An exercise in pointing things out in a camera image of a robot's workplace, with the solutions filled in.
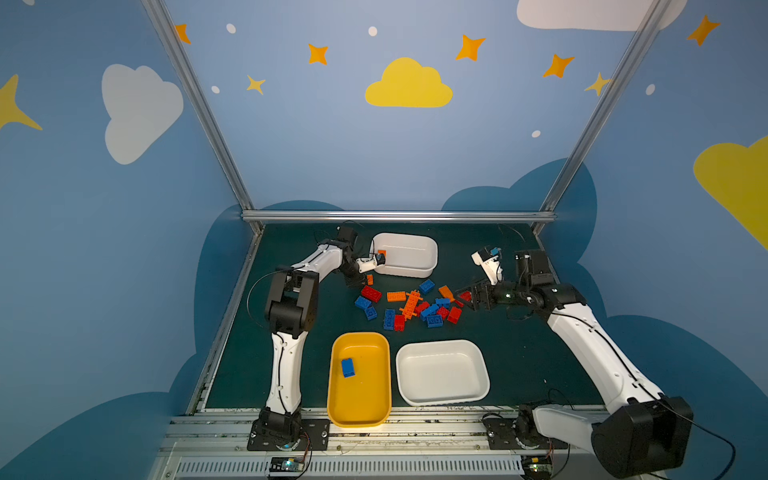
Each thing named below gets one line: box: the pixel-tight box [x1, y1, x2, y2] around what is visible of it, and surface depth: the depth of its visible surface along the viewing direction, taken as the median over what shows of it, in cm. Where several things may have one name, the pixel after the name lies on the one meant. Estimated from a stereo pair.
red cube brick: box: [394, 314, 405, 332], surface depth 95 cm
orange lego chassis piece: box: [399, 289, 424, 321], surface depth 100 cm
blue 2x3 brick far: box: [419, 279, 436, 294], surface depth 105 cm
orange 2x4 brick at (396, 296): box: [387, 291, 407, 302], surface depth 103 cm
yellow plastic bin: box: [327, 332, 392, 428], surface depth 84 cm
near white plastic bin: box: [396, 340, 491, 406], surface depth 86 cm
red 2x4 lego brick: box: [361, 285, 383, 303], surface depth 102 cm
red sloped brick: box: [448, 307, 463, 325], surface depth 97 cm
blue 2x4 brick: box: [384, 309, 396, 331], surface depth 97 cm
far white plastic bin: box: [370, 232, 439, 278], surface depth 113 cm
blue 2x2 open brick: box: [427, 315, 443, 328], surface depth 96 cm
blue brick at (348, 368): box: [342, 358, 355, 378], surface depth 85 cm
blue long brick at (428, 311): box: [420, 304, 439, 320], surface depth 97 cm
